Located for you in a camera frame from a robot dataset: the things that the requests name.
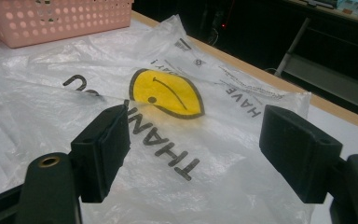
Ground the light blue box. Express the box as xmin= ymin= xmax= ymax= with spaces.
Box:
xmin=336 ymin=0 xmax=358 ymax=15

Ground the clear plastic bag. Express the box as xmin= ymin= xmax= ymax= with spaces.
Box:
xmin=0 ymin=13 xmax=316 ymax=224

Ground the grey metal stand frame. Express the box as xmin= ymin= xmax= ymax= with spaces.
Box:
xmin=274 ymin=17 xmax=358 ymax=115

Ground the pink perforated plastic basket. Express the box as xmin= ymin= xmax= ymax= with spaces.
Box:
xmin=0 ymin=0 xmax=135 ymax=49

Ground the white paper table sheet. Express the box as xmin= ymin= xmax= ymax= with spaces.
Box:
xmin=0 ymin=18 xmax=358 ymax=224

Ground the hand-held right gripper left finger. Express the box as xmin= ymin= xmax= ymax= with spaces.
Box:
xmin=70 ymin=104 xmax=131 ymax=203

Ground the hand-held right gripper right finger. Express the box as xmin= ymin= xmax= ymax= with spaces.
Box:
xmin=258 ymin=105 xmax=344 ymax=204

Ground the background desk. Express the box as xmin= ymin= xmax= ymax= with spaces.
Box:
xmin=287 ymin=0 xmax=358 ymax=26

